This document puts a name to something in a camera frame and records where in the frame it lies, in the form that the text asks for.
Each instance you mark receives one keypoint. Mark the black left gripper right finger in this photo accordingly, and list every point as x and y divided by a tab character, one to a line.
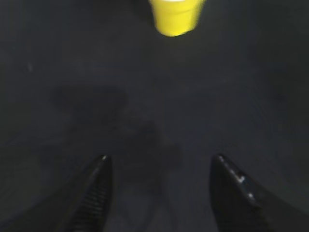
234	205

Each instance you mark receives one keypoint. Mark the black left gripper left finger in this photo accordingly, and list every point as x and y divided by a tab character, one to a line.
86	199

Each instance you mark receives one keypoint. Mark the yellow paper cup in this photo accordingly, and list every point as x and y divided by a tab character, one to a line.
176	17

